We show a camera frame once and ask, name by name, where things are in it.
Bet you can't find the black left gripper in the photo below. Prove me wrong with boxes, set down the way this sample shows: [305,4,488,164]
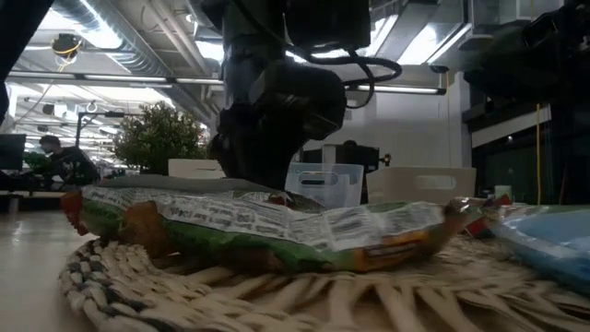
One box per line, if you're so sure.
[207,43,348,192]

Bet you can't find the red granola bar wrapper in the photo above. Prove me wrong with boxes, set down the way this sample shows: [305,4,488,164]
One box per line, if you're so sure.
[268,192,296,208]
[447,194,513,240]

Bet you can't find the blue granola bar wrapper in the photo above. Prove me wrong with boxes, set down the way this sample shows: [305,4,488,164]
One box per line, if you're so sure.
[489,204,590,297]

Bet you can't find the clear plastic bin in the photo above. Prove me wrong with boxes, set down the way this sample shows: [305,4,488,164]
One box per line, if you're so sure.
[284,161,365,210]

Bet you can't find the green orange snack bag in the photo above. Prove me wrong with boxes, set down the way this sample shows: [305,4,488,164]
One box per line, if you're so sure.
[117,196,467,274]

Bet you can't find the black machine with knob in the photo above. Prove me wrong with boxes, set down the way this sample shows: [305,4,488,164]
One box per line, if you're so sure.
[301,139,393,174]

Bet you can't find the large green potted plant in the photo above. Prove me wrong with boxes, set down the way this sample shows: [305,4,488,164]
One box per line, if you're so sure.
[112,101,211,176]

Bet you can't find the woven straw placemat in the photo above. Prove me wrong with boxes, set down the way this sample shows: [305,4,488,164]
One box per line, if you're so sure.
[58,233,590,332]

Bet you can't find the black metal stand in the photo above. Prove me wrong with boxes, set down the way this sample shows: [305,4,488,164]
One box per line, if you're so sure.
[75,110,126,157]

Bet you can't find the person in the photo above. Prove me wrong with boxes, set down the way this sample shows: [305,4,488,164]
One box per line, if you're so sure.
[38,134,101,187]

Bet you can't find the small green plant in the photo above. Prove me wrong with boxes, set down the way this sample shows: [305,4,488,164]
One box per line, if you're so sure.
[22,150,54,175]

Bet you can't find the dark computer monitor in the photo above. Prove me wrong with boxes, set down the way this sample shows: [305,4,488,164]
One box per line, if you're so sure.
[0,133,28,172]

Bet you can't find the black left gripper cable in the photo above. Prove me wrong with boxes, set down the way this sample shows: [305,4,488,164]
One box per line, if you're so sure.
[284,40,404,111]

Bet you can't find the white plastic bin with handle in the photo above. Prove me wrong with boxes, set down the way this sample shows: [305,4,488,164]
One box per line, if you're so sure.
[366,166,478,207]

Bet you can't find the black ceiling cable reel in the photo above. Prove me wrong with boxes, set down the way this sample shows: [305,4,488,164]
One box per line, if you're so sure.
[50,32,85,60]

